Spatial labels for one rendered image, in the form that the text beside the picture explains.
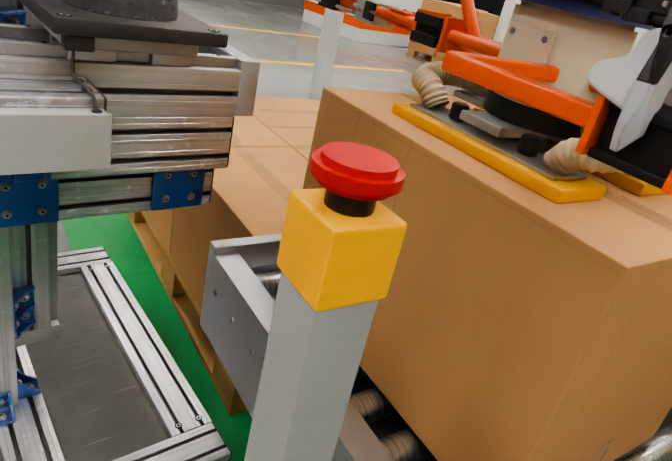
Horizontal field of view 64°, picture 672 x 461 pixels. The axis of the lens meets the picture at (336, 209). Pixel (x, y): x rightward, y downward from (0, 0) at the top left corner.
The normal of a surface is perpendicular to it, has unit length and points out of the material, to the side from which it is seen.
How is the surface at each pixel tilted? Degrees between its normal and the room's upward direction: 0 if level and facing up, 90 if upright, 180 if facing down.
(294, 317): 90
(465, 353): 90
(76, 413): 0
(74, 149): 90
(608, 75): 72
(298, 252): 90
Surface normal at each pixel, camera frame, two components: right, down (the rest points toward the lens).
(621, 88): -0.73, -0.22
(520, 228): -0.83, 0.06
